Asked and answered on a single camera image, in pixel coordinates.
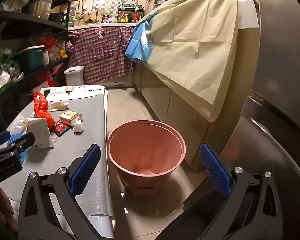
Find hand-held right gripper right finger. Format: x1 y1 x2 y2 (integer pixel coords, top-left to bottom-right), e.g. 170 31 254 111
155 143 284 240

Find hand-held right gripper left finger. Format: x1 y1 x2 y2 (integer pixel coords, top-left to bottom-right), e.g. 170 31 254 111
17 143 101 240

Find blue plastic bag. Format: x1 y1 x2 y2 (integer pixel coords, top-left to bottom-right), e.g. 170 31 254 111
7 133 28 161

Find white foam net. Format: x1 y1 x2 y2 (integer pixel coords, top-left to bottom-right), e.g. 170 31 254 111
14 117 28 133

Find white paper packet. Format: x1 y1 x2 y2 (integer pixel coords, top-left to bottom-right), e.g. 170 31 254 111
27 117 55 149

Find black red packet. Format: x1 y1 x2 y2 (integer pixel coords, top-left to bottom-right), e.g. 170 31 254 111
52 120 71 137

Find red plastic bag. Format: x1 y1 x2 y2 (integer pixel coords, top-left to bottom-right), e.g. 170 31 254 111
33 91 56 133

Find beige napkin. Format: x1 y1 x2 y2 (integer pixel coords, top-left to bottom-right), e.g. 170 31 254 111
49 100 69 112

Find small cream box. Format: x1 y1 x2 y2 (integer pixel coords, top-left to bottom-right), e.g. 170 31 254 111
59 110 82 126

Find pink plastic bin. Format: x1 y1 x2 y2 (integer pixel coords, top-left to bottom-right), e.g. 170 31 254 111
107 119 186 197

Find pile of plastic packets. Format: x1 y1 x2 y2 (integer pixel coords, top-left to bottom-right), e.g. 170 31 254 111
0 49 24 94

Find orange red sack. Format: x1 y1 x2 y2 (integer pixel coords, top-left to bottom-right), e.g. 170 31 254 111
41 64 65 93

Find white folding table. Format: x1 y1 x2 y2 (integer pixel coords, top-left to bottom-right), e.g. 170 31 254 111
0 85 115 240

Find green storage box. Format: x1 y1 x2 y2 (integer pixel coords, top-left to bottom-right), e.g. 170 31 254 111
15 45 45 73

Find white lidded bin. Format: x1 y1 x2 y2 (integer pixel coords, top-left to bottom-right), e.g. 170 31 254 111
64 66 85 87

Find orange plastic bag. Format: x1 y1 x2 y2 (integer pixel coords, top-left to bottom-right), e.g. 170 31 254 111
41 37 58 53

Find pink plaid shirt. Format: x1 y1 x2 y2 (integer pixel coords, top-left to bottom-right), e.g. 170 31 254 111
66 26 137 84

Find cream cloth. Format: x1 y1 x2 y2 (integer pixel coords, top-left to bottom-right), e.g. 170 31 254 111
145 0 243 123

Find black shelf rack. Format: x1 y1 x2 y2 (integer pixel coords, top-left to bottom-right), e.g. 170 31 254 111
0 0 74 135

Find steel refrigerator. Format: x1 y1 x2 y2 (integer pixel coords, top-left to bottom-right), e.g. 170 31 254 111
220 0 300 240

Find blue cloth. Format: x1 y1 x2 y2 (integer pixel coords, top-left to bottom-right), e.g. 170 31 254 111
124 14 157 67

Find steel pot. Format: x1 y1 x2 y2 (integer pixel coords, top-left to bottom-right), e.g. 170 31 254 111
29 0 55 19

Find metal faucet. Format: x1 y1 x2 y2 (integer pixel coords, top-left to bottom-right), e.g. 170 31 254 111
88 7 99 23

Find white sheet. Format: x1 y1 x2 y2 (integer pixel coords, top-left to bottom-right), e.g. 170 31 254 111
236 0 260 30

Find black spice rack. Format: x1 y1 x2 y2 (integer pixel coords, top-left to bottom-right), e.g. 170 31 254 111
117 4 143 23

